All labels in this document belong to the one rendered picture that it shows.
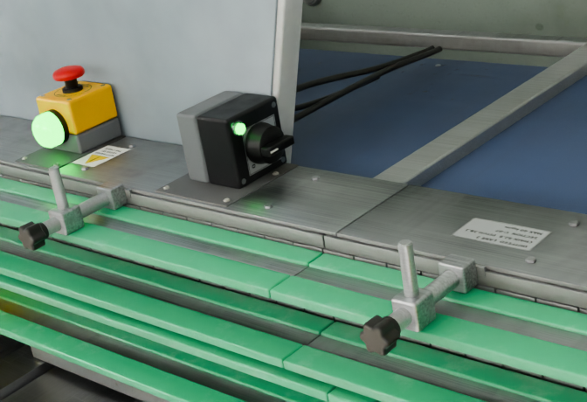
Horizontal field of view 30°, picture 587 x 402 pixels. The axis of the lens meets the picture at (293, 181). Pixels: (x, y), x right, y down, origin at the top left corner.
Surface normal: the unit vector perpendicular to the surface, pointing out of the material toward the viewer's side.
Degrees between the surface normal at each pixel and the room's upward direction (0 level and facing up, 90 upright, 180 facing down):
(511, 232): 90
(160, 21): 0
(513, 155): 90
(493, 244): 90
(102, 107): 90
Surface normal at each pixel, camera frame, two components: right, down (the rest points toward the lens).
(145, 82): -0.65, 0.38
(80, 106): 0.74, 0.14
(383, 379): -0.16, -0.91
